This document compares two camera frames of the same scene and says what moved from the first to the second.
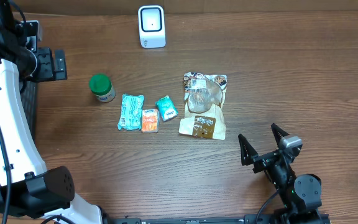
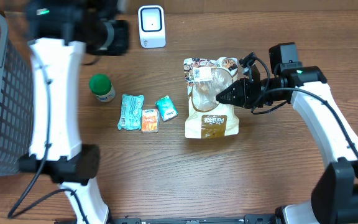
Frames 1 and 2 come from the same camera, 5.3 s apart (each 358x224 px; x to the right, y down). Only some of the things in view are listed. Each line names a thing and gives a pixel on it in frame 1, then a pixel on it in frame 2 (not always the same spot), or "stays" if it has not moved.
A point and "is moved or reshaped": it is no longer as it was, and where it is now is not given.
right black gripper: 249,154 -> 242,89
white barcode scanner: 151,27 stays
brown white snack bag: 205,115 is moved or reshaped
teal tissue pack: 167,109 stays
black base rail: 249,219 stays
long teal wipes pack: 131,111 stays
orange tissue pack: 150,120 stays
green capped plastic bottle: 100,85 stays
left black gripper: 50,72 -> 124,32
